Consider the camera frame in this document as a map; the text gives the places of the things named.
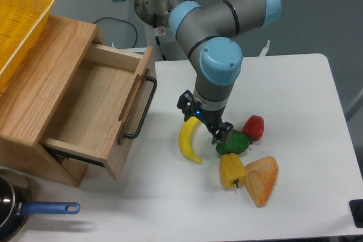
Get blue handled saucepan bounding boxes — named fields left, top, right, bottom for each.
left=1, top=169, right=81, bottom=241

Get yellow plastic basket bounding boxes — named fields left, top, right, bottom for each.
left=1, top=0, right=56, bottom=90

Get yellow banana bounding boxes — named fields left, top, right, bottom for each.
left=179, top=117, right=202, bottom=164

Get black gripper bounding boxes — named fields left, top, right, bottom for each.
left=176, top=90, right=234, bottom=145

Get black drawer handle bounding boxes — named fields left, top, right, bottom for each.
left=123, top=76, right=158, bottom=140

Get yellow bell pepper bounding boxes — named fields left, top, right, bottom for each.
left=219, top=154, right=246, bottom=190

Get open wooden drawer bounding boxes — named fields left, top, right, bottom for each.
left=40, top=44, right=157, bottom=179

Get green bell pepper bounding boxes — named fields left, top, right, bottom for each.
left=216, top=129, right=250, bottom=155

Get red bell pepper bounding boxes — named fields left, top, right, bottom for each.
left=241, top=115, right=264, bottom=143

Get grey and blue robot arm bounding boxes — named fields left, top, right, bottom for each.
left=113, top=0, right=282, bottom=143

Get wooden drawer cabinet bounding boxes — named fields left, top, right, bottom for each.
left=1, top=15, right=104, bottom=187

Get metal robot base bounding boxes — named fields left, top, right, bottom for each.
left=133, top=0, right=196, bottom=62

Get black cable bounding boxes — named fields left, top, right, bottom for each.
left=93, top=16, right=138, bottom=49

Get orange bread slice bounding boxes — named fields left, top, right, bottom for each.
left=244, top=156, right=279, bottom=207

